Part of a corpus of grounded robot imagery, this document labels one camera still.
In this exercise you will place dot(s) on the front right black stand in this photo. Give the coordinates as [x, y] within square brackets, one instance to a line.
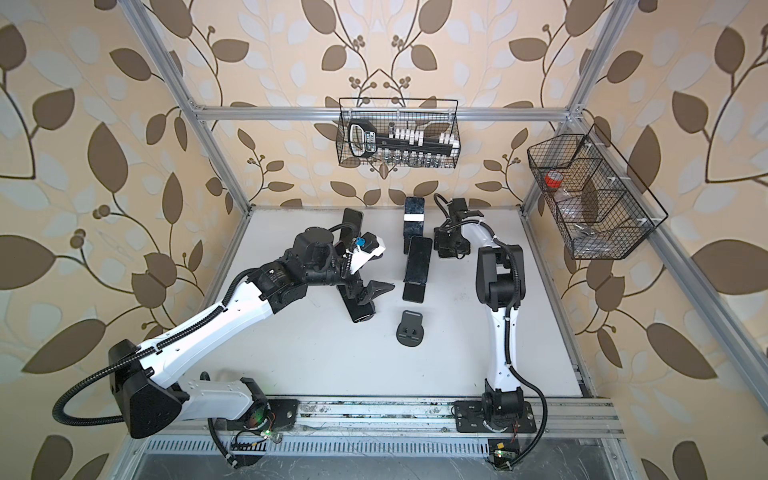
[410, 331]

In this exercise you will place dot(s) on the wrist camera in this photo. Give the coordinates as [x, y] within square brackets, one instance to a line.
[459, 211]
[364, 249]

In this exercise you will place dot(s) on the wire basket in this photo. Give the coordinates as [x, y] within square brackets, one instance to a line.
[435, 115]
[605, 207]

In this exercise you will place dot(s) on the back left phone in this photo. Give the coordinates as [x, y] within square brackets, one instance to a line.
[353, 219]

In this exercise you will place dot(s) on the back wire basket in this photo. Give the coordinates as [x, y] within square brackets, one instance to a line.
[435, 115]

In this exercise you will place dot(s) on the green phone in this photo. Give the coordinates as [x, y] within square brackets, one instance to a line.
[358, 312]

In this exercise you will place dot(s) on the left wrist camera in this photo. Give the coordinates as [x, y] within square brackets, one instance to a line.
[364, 249]

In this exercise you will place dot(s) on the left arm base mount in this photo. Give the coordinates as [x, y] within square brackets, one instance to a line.
[273, 414]

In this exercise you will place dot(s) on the right wire basket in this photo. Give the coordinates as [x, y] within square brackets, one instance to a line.
[605, 207]

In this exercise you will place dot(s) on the front aluminium rail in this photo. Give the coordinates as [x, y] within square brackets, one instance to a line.
[394, 427]

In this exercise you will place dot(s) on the back right phone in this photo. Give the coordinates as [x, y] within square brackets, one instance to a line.
[414, 217]

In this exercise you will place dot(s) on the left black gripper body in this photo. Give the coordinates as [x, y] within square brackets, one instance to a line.
[333, 271]

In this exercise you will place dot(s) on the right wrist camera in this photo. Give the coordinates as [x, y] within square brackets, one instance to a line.
[459, 211]

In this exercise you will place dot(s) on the red capped clear item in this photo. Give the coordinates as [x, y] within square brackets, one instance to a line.
[553, 180]

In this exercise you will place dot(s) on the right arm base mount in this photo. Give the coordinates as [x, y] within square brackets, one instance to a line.
[474, 416]

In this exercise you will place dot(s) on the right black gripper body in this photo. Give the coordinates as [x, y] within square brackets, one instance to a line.
[447, 240]

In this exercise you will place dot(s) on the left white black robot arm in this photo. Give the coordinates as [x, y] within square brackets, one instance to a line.
[146, 379]

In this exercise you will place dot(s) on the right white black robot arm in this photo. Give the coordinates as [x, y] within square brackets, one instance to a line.
[500, 287]

